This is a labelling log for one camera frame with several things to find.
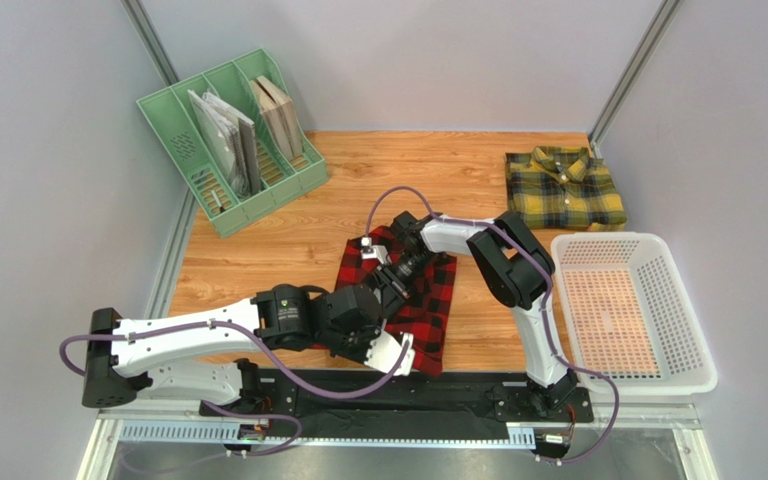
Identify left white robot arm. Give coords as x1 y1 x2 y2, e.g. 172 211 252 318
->
76 284 414 414

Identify yellow plaid folded shirt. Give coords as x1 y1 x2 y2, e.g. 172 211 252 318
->
505 146 628 231

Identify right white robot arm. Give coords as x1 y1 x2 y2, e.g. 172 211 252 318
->
364 212 578 418

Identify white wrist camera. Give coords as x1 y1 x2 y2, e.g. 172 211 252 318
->
360 236 391 265
363 331 416 376

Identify red black plaid shirt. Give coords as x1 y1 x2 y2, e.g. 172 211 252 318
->
314 226 457 377

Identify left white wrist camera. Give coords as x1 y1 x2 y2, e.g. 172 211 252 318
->
363 331 416 376

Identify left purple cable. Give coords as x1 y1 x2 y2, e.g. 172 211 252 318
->
59 319 415 457

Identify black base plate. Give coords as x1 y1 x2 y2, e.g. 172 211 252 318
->
229 368 595 441

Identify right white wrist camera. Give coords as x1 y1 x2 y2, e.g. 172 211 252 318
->
360 236 391 265

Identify brown books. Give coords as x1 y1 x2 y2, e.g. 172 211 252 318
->
249 76 303 160

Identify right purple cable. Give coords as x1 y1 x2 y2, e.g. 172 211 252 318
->
365 186 620 466

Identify aluminium frame rail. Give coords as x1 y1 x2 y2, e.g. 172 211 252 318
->
78 390 717 479

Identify grey spiral notebooks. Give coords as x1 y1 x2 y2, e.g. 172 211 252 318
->
187 89 262 199

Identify white plastic basket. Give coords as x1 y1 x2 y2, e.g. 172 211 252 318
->
551 232 718 397

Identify purple cable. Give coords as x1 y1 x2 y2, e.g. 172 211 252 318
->
365 186 620 466
59 319 415 457

